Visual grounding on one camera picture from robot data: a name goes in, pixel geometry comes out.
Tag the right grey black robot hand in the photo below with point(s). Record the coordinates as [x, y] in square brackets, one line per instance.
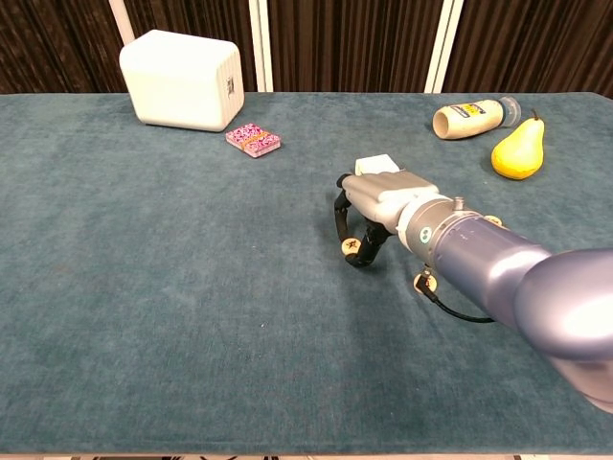
[383, 191]

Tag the cream chess piece red character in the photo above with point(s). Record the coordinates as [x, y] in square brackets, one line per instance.
[494, 220]
[433, 286]
[350, 246]

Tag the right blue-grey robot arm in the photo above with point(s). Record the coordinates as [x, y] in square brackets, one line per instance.
[479, 259]

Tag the white power adapter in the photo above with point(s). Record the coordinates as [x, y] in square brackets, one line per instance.
[373, 164]

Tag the cream mayonnaise squeeze bottle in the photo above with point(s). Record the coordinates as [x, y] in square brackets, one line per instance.
[467, 121]

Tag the pink patterned card deck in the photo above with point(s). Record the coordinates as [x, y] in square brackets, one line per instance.
[253, 140]

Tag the yellow pear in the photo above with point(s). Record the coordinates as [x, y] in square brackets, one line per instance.
[519, 153]

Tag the teal velvet tablecloth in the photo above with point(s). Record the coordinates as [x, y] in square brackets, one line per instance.
[191, 287]

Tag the large white plastic box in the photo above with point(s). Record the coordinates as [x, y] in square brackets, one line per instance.
[177, 81]

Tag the white partition post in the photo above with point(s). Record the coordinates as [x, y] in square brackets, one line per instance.
[443, 48]
[261, 48]
[121, 19]

